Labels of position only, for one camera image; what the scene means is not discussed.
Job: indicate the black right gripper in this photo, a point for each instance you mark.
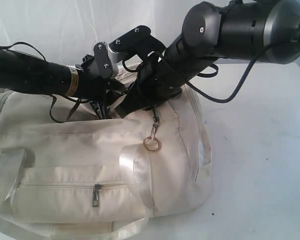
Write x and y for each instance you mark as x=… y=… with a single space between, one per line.
x=154 y=85

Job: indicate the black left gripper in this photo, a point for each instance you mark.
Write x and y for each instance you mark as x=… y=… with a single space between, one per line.
x=91 y=86

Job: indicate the metal key ring zipper pull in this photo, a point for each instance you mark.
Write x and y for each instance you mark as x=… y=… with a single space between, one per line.
x=154 y=130

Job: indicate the cream fabric duffel bag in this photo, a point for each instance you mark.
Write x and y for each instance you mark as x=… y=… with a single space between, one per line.
x=92 y=179

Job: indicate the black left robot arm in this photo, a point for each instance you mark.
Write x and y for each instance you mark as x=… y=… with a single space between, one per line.
x=28 y=74

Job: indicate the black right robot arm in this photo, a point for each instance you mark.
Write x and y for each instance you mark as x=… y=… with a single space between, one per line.
x=264 y=30

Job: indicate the white backdrop curtain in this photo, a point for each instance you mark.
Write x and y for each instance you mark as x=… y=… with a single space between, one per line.
x=64 y=31

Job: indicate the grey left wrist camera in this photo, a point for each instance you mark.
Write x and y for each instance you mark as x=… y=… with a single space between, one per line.
x=105 y=67

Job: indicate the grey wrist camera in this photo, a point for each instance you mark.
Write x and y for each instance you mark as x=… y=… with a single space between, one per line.
x=137 y=41
x=105 y=67

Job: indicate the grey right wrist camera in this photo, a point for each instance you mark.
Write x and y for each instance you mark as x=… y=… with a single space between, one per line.
x=137 y=41

